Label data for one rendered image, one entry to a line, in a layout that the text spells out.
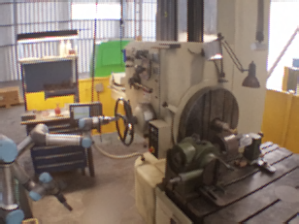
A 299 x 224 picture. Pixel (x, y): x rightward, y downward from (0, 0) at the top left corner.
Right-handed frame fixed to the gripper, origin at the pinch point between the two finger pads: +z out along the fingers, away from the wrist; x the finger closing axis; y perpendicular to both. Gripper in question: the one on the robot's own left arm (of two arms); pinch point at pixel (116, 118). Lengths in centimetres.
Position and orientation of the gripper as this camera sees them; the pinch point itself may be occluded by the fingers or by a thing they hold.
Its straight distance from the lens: 200.5
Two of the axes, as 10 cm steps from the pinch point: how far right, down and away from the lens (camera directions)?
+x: -4.5, -1.3, 8.9
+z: 8.9, -1.3, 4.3
